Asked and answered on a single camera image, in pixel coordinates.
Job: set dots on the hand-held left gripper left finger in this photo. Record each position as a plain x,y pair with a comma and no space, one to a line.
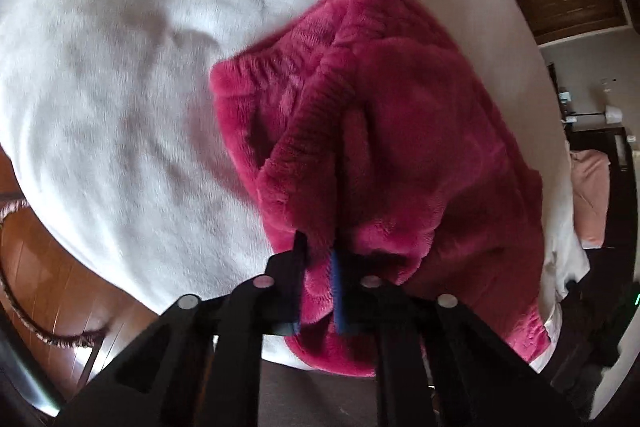
289,289

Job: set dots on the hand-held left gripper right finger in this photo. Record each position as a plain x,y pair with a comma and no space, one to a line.
340,294

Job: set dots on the magenta fleece pants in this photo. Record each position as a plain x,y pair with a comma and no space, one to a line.
410,132

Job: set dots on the white fleece blanket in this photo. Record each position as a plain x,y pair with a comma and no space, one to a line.
125,97

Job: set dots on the pink cloth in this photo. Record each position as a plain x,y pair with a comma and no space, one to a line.
590,197

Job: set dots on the white lamp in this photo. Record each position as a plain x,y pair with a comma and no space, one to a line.
611,113

